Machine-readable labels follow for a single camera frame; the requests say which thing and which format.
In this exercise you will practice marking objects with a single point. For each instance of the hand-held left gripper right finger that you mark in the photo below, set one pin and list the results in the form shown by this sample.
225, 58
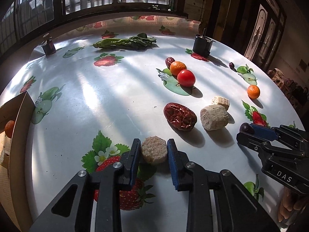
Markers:
173, 165

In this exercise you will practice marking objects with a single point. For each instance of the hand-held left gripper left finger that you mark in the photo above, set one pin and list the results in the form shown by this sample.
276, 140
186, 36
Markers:
134, 160

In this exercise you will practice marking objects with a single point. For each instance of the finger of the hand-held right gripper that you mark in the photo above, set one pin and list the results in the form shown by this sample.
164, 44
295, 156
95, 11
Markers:
263, 131
248, 141

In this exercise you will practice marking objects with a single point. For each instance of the small red date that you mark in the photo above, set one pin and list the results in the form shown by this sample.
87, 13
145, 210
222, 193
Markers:
169, 61
246, 127

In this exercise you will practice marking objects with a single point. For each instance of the round sugarcane piece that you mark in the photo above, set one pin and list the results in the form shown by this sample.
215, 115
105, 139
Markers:
154, 149

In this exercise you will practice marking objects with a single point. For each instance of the orange mandarin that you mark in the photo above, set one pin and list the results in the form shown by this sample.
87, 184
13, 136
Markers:
177, 67
253, 91
9, 128

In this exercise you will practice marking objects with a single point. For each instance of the thick pale sugarcane piece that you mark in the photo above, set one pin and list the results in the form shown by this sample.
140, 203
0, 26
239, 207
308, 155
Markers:
213, 117

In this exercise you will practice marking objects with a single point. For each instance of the short pale sugarcane piece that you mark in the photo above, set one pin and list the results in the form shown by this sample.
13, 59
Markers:
221, 100

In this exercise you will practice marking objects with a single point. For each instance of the large wrinkled red date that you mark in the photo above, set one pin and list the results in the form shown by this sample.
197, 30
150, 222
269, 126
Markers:
179, 116

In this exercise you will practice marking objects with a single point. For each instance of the red tomato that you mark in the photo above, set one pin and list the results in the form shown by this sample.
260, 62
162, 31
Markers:
186, 78

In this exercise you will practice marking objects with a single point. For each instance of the cardboard box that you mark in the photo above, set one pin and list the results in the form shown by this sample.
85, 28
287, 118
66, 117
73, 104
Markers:
21, 116

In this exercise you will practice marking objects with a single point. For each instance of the person's right hand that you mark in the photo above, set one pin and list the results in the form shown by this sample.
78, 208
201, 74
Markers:
286, 205

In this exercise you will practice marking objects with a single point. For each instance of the wood root carving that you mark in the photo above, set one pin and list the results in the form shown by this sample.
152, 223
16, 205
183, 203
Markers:
280, 77

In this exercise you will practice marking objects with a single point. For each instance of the fruit printed tablecloth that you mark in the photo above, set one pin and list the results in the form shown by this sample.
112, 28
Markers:
96, 96

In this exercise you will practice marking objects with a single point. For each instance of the wooden door with glass panels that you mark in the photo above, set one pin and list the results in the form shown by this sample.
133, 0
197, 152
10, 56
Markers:
263, 29

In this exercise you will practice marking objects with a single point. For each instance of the black electric motor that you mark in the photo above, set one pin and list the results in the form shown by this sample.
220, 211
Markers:
201, 44

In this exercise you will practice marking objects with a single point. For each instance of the light green lettuce stalk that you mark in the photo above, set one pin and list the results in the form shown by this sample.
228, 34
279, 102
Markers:
113, 43

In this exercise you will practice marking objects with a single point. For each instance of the dark green leafy vegetable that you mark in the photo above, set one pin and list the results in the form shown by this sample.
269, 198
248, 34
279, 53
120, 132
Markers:
142, 38

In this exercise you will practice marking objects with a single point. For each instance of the black cylinder with foil top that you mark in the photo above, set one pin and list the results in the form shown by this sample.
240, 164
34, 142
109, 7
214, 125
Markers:
49, 47

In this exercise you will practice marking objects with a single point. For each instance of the green bottle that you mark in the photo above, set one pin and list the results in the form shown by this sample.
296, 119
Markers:
171, 2

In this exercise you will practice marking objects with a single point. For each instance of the dark framed window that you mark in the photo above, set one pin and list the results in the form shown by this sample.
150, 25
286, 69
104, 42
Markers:
58, 0

